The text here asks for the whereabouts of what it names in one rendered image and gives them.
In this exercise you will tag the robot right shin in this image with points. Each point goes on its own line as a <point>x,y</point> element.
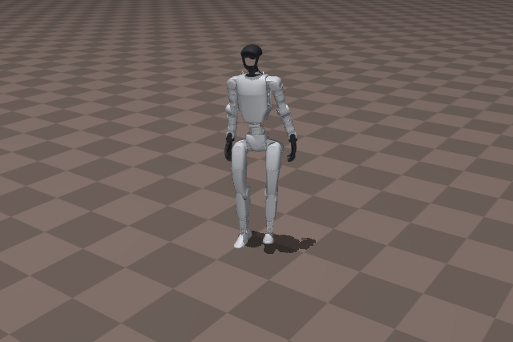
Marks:
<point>243,209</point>

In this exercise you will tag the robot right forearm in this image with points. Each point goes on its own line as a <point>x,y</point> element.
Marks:
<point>231,124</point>

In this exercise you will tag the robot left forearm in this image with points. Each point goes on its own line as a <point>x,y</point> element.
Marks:
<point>288,124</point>

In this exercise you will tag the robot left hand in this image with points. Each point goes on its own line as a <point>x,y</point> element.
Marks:
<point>292,140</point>

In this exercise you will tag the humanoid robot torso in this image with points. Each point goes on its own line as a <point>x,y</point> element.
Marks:
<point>255,104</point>

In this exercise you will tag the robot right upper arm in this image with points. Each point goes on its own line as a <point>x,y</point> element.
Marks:
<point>232,107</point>

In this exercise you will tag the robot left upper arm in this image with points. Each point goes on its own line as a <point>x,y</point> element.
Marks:
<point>275,84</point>

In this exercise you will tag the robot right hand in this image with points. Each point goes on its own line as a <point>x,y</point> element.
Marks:
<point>228,147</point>

